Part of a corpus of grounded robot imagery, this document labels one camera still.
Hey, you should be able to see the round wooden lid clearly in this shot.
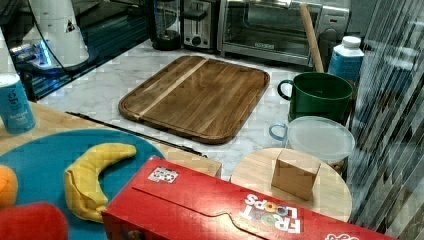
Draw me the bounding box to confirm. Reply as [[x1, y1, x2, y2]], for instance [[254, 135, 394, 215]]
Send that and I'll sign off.
[[230, 148, 352, 222]]

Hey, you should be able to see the wooden cutting board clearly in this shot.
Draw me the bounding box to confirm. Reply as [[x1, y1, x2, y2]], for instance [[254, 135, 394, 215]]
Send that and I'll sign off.
[[118, 56, 270, 144]]

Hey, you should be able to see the blue plate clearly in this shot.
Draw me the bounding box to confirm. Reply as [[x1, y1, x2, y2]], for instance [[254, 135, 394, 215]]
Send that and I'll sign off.
[[1, 129, 162, 240]]

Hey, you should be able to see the wooden rolling pin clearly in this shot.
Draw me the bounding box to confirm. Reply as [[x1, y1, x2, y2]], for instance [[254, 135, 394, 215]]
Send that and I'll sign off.
[[299, 2, 324, 72]]

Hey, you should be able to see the silver toaster oven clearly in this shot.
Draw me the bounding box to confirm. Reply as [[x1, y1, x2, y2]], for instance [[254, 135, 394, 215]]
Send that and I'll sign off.
[[217, 0, 351, 67]]

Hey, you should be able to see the blue can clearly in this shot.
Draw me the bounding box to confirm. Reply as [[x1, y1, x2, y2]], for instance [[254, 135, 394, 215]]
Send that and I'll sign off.
[[0, 73, 35, 135]]

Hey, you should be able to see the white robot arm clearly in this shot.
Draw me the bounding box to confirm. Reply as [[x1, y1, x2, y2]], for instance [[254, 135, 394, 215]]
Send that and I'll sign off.
[[10, 0, 90, 72]]

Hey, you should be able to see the orange plush fruit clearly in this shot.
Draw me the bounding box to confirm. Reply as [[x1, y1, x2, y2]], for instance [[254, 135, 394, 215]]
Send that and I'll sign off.
[[0, 165, 18, 208]]

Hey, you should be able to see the red Froot Loops box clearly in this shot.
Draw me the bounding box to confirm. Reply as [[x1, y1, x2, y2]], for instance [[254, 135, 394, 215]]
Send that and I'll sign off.
[[103, 157, 396, 240]]

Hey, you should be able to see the blue white plastic bottle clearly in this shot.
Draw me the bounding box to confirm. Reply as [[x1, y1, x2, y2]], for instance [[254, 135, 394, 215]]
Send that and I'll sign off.
[[328, 36, 364, 83]]

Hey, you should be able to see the silver toaster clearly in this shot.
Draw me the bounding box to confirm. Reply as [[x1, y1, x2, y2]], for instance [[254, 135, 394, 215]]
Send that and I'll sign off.
[[181, 0, 220, 51]]

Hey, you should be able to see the clear container with lid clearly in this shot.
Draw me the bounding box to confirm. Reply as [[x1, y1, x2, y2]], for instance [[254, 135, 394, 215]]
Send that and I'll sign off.
[[269, 116, 356, 164]]

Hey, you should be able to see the red plush toy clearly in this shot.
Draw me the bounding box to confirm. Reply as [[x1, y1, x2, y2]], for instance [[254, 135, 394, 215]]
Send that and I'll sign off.
[[0, 202, 68, 240]]

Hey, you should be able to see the yellow plush banana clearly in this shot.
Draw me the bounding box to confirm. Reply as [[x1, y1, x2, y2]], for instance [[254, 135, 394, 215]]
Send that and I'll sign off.
[[64, 143, 137, 223]]

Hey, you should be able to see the green mug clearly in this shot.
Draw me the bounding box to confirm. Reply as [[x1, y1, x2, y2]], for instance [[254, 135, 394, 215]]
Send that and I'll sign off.
[[277, 72, 353, 121]]

